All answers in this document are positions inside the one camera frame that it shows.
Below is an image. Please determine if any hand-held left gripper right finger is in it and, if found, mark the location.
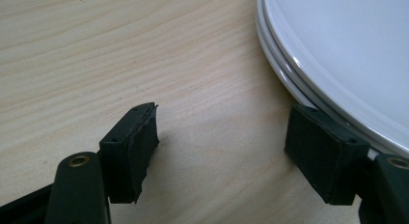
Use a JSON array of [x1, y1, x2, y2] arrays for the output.
[[284, 103, 371, 206]]

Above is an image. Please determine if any white plate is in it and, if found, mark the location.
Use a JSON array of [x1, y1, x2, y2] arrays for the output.
[[261, 0, 409, 155], [256, 0, 409, 159], [256, 22, 319, 110]]

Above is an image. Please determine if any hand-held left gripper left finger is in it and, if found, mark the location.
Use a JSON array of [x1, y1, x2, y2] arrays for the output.
[[98, 102, 160, 205]]

